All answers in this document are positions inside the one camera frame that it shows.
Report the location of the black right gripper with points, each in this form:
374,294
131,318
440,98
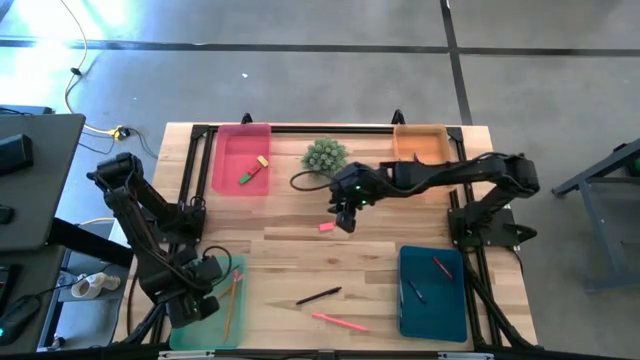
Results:
346,220

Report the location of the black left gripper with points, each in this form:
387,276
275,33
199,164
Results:
192,310

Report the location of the pink eraser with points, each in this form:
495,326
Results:
326,227

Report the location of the orange pencil with pink eraser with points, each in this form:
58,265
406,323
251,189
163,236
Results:
229,315
239,278

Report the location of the black pen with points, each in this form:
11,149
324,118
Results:
318,295

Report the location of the purple pen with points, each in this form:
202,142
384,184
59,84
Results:
415,158

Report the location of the blue crayon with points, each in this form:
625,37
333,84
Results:
416,291

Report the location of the yellow eraser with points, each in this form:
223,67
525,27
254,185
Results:
262,161

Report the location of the pink pen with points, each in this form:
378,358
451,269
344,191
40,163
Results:
340,322

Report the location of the red eraser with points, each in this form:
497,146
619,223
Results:
254,172

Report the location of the red crayon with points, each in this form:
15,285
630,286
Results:
442,268

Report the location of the green eraser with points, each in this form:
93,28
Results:
245,179

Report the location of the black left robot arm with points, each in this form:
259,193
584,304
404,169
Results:
125,200

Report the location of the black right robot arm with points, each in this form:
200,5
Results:
450,172

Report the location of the green translucent plastic bin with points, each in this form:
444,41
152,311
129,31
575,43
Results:
210,337

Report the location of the small potted green plant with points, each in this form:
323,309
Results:
322,155

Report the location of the white paper roll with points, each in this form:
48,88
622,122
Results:
90,286

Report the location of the orange translucent plastic bin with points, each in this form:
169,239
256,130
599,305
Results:
420,142

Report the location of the black table clamp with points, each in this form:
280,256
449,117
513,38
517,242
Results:
398,118
246,119

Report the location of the blue plastic bin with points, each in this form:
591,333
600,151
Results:
432,310

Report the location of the pink translucent plastic bin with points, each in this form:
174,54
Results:
240,145

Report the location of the black computer mouse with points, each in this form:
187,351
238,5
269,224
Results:
5,215
17,320

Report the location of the yellow power plug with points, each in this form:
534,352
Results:
119,133

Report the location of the grey side desk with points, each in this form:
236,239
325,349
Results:
45,165

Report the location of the black box on desk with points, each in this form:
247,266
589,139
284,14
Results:
15,152

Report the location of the grey metal cart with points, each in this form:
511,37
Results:
595,172

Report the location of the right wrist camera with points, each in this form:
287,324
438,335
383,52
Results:
342,179

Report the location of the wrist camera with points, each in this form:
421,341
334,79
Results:
210,268
342,179

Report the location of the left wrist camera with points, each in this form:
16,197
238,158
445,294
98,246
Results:
210,268

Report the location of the silver bracket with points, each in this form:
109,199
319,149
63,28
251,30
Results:
185,355
465,356

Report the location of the black aluminium table frame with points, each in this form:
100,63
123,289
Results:
330,129

